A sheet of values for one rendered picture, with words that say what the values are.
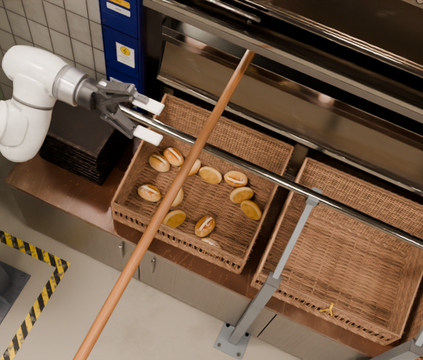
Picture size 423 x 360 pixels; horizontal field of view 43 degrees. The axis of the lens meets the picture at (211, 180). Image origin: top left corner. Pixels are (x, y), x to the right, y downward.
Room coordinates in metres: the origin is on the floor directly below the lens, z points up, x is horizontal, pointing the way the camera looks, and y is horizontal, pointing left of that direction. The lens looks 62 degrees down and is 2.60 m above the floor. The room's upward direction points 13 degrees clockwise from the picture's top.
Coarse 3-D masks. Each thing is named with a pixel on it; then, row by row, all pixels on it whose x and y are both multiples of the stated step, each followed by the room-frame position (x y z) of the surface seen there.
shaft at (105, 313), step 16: (240, 64) 1.19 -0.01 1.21; (224, 96) 1.05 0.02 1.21; (208, 128) 0.92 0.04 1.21; (192, 160) 0.80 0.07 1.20; (176, 176) 0.73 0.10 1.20; (176, 192) 0.69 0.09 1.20; (160, 208) 0.62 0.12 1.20; (160, 224) 0.58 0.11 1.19; (144, 240) 0.52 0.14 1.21; (128, 272) 0.42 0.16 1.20; (112, 304) 0.33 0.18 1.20; (96, 320) 0.29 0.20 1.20; (96, 336) 0.25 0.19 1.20; (80, 352) 0.20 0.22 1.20
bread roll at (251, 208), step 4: (244, 200) 1.00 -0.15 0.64; (248, 200) 0.99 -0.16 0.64; (244, 204) 0.97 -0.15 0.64; (248, 204) 0.97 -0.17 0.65; (252, 204) 0.97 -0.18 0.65; (256, 204) 0.98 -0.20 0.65; (244, 208) 0.96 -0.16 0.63; (248, 208) 0.96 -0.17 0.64; (252, 208) 0.96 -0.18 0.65; (256, 208) 0.96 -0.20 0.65; (260, 208) 0.97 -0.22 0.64; (244, 212) 0.95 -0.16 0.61; (248, 212) 0.95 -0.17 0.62; (252, 212) 0.95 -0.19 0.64; (256, 212) 0.95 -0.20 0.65; (260, 212) 0.95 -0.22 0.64; (252, 216) 0.94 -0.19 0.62; (256, 216) 0.94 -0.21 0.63; (260, 216) 0.94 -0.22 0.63
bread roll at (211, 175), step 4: (204, 168) 1.09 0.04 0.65; (208, 168) 1.10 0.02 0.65; (212, 168) 1.10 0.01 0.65; (200, 172) 1.08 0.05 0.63; (204, 172) 1.08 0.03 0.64; (208, 172) 1.08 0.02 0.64; (212, 172) 1.08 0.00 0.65; (216, 172) 1.08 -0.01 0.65; (204, 176) 1.07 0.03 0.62; (208, 176) 1.07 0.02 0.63; (212, 176) 1.07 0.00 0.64; (216, 176) 1.07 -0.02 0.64; (220, 176) 1.07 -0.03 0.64; (204, 180) 1.06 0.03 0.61; (208, 180) 1.06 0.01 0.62; (212, 180) 1.06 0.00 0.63; (216, 180) 1.06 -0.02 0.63; (220, 180) 1.06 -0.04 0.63
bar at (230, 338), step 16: (128, 112) 0.93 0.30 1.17; (160, 128) 0.90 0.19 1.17; (192, 144) 0.87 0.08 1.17; (208, 144) 0.88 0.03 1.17; (224, 160) 0.85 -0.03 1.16; (240, 160) 0.85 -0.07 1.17; (272, 176) 0.82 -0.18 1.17; (304, 192) 0.79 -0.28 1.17; (320, 192) 0.81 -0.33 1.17; (304, 208) 0.77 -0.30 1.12; (336, 208) 0.77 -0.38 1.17; (352, 208) 0.78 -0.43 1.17; (368, 224) 0.74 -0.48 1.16; (384, 224) 0.74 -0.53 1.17; (416, 240) 0.72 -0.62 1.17; (288, 256) 0.64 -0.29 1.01; (272, 272) 0.60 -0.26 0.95; (272, 288) 0.56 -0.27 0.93; (256, 304) 0.56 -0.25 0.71; (240, 320) 0.59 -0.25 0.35; (224, 336) 0.59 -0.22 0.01; (240, 336) 0.56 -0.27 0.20; (416, 336) 0.50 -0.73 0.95; (224, 352) 0.52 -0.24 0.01; (240, 352) 0.53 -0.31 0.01; (384, 352) 0.49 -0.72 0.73; (400, 352) 0.46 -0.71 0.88; (416, 352) 0.45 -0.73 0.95
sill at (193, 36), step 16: (176, 32) 1.29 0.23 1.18; (192, 32) 1.31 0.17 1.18; (208, 48) 1.27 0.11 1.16; (224, 48) 1.27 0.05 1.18; (240, 48) 1.28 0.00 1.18; (256, 64) 1.23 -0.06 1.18; (272, 64) 1.24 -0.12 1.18; (272, 80) 1.21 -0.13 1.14; (288, 80) 1.20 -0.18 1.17; (304, 80) 1.21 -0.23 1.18; (320, 80) 1.22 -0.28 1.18; (320, 96) 1.17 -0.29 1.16; (336, 96) 1.17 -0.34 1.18; (352, 96) 1.18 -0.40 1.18; (352, 112) 1.14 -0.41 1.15; (368, 112) 1.13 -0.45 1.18; (384, 112) 1.15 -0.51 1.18; (384, 128) 1.12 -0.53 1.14; (400, 128) 1.11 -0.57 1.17; (416, 128) 1.11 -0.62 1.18
